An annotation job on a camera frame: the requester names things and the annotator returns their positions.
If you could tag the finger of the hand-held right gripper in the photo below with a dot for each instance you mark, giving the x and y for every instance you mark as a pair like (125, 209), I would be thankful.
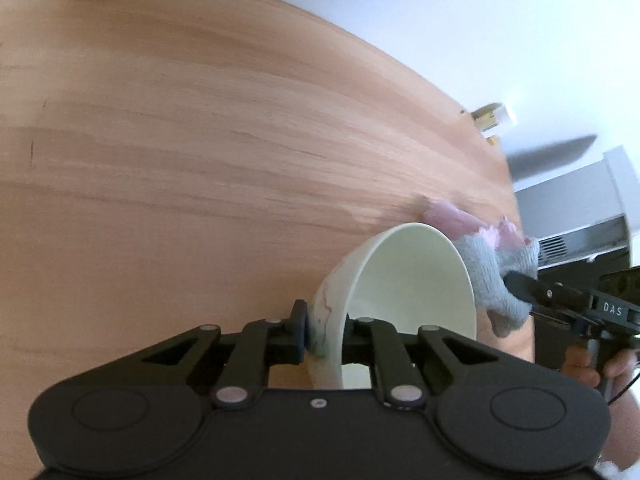
(540, 292)

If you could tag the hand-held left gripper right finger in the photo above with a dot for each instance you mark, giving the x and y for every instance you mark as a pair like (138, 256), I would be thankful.
(361, 341)

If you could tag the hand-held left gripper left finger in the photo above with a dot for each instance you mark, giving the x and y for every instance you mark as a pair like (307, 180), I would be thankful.
(298, 332)

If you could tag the grey and pink cloth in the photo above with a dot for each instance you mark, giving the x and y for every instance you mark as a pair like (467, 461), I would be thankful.
(492, 270)

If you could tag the pale yellow bowl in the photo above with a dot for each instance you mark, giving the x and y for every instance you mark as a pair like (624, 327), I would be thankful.
(400, 305)

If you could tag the person's right hand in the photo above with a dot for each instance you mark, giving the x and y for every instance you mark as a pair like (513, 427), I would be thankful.
(582, 362)

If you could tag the white tower air conditioner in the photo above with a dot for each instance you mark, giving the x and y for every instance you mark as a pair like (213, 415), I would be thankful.
(575, 210)

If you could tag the white pill bottle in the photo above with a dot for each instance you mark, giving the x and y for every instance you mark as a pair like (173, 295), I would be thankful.
(495, 116)

